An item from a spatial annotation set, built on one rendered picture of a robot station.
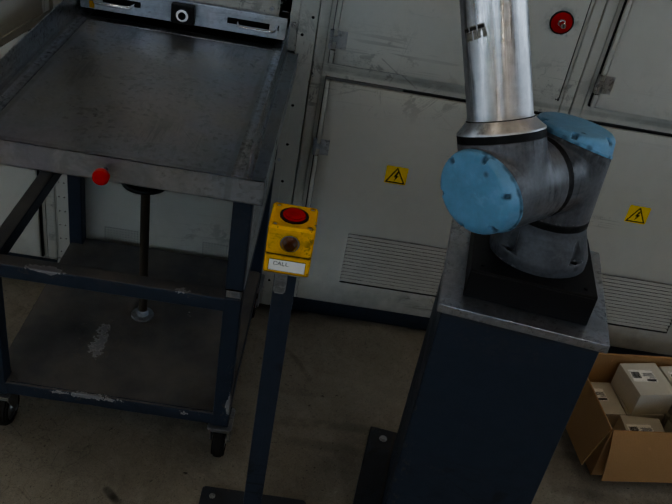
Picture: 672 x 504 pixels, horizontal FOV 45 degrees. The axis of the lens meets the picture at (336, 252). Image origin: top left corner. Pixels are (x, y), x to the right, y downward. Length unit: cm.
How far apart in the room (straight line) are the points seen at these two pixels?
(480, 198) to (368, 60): 90
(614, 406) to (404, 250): 75
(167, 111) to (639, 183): 132
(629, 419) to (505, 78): 138
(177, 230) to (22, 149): 92
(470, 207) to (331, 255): 114
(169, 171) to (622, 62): 121
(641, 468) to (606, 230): 67
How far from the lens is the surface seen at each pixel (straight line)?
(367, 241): 245
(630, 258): 258
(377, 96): 222
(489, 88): 137
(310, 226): 139
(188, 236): 253
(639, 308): 271
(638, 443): 235
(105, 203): 254
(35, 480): 215
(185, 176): 162
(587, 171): 151
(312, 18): 218
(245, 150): 169
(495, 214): 135
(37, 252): 270
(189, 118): 181
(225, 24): 224
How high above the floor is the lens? 165
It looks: 34 degrees down
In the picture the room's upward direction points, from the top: 11 degrees clockwise
